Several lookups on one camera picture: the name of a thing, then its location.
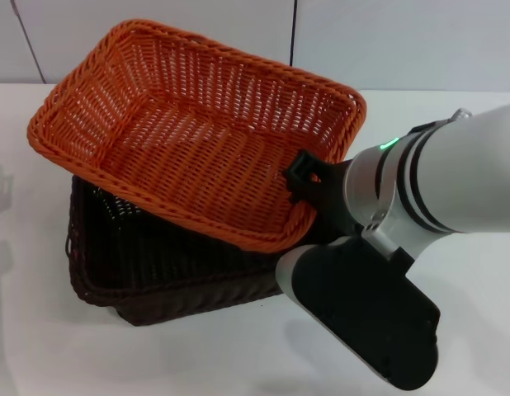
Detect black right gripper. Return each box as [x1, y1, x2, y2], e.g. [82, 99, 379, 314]
[286, 151, 361, 244]

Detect silver camera mount bracket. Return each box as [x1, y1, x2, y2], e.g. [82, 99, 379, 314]
[360, 138, 417, 269]

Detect dark brown wicker basket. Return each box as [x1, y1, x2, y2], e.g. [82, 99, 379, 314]
[63, 172, 342, 328]

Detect orange wicker basket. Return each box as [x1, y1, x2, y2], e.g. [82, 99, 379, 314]
[26, 18, 368, 253]

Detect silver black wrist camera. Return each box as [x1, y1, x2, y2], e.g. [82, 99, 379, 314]
[274, 237, 442, 396]

